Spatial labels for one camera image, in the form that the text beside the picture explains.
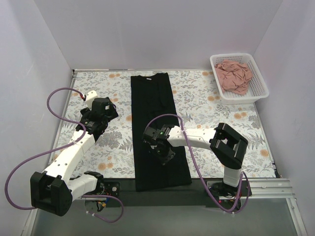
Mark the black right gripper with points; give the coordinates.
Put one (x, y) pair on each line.
(165, 159)

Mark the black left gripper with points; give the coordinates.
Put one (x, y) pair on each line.
(108, 114)

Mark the black t shirt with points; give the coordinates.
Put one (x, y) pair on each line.
(157, 164)

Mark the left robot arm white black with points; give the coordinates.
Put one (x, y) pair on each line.
(53, 190)

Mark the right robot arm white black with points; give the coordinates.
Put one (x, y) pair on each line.
(227, 144)

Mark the floral tablecloth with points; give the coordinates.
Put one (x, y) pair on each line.
(197, 101)

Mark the pink t shirt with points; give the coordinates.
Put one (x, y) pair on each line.
(233, 76)

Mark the white plastic basket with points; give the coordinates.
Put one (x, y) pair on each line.
(257, 87)

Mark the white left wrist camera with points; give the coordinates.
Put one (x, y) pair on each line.
(89, 97)

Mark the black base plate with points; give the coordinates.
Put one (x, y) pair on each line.
(187, 195)

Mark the aluminium frame rail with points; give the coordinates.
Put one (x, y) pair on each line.
(267, 207)

